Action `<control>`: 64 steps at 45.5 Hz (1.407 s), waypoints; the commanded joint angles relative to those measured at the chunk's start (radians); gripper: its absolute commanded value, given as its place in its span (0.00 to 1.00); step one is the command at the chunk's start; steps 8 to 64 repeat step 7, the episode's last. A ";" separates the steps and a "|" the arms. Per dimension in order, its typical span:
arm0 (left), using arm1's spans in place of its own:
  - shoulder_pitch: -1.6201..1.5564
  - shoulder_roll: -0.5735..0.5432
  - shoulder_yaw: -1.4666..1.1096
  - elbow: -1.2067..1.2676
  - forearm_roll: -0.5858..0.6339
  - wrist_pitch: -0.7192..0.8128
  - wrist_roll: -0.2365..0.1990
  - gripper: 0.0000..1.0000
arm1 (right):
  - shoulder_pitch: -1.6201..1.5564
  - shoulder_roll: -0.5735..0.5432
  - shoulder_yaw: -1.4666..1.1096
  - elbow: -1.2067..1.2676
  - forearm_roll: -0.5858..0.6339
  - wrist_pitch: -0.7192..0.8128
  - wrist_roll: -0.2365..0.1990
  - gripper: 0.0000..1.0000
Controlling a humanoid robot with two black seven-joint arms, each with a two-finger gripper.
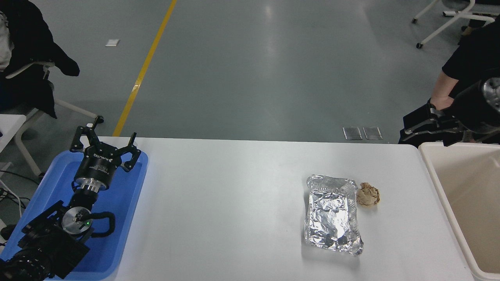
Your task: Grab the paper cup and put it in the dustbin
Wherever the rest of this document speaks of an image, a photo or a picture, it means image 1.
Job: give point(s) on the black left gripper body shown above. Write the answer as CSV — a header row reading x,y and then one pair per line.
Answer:
x,y
97,166

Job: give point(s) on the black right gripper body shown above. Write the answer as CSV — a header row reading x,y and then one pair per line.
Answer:
x,y
468,111

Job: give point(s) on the person's forearm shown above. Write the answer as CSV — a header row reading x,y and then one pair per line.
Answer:
x,y
443,86

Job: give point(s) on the person's hand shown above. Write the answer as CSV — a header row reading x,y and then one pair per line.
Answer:
x,y
440,103

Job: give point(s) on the white chair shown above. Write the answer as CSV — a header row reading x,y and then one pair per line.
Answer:
x,y
76,110

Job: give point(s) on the blue plastic tray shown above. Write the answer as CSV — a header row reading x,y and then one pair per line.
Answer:
x,y
125,203

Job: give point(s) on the metal floor plate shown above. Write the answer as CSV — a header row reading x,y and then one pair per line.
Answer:
x,y
372,133
352,133

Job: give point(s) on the tan shoe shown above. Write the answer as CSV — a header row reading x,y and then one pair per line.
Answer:
x,y
467,31

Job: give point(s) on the large pale bin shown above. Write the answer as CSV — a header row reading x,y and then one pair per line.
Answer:
x,y
468,203

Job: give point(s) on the white side table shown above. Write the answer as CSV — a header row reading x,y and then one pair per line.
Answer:
x,y
9,128

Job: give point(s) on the crumpled tan paper ball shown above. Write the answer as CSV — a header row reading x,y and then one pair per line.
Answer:
x,y
367,195

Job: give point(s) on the seated person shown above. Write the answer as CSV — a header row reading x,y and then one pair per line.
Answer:
x,y
31,39

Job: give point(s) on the crumpled foil tray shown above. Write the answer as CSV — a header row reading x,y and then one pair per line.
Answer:
x,y
332,210

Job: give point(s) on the white rolling frame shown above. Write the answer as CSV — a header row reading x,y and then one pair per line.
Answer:
x,y
445,25

